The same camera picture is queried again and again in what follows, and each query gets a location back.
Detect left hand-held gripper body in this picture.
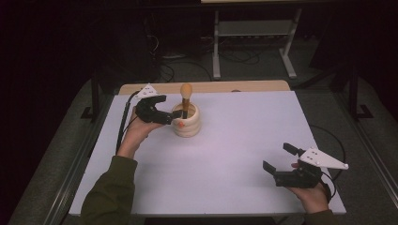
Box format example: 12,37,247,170
134,82,174,126

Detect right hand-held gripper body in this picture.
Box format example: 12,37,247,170
273,147,349,189

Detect cream ribbed brush holder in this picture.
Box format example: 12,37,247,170
170,102,202,139

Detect person's right hand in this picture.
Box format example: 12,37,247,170
287,183,331,215

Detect person's left hand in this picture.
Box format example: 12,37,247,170
115,106,163,158

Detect white board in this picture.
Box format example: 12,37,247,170
69,91,347,217

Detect black metal stand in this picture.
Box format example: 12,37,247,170
80,71,101,123
347,67,375,121

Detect white metal stand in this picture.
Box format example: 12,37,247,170
211,8,303,80

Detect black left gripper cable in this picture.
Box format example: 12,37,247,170
115,90,142,155

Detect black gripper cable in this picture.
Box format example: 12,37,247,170
309,124,346,202
115,90,142,155

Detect black floor cables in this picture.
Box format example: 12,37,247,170
149,34,261,83

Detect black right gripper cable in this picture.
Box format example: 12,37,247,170
309,124,346,202

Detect metal rail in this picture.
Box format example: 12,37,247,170
43,93,115,225
331,90,398,201

